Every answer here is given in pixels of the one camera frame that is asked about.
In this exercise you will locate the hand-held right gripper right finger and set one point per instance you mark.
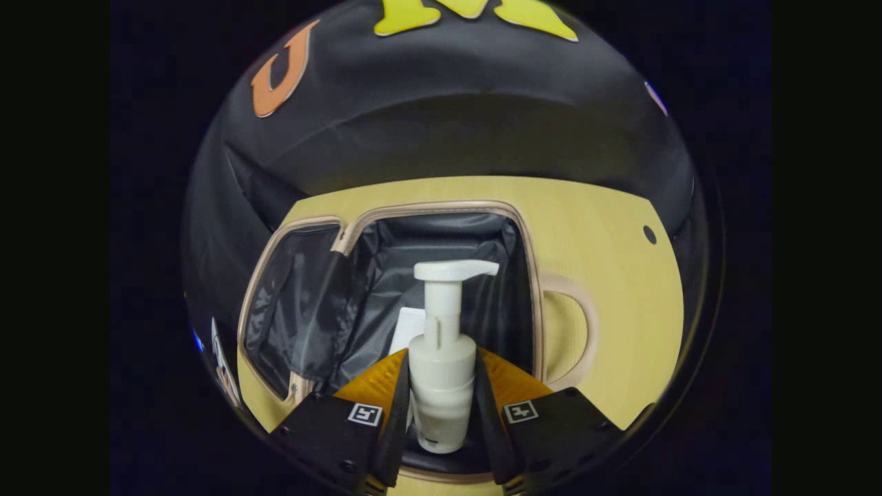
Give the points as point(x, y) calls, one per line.
point(551, 427)

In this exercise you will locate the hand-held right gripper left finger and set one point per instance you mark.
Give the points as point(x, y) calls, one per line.
point(331, 427)

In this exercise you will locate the white skin care tube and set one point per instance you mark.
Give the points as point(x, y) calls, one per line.
point(406, 331)

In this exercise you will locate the white pump bottle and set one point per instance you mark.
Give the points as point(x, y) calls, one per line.
point(441, 372)

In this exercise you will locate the white printed object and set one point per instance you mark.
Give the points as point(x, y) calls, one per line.
point(224, 362)

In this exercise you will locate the black round table hole cap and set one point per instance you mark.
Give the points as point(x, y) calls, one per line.
point(650, 235)

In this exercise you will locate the black backdrop cloth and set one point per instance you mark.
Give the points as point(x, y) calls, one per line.
point(448, 117)

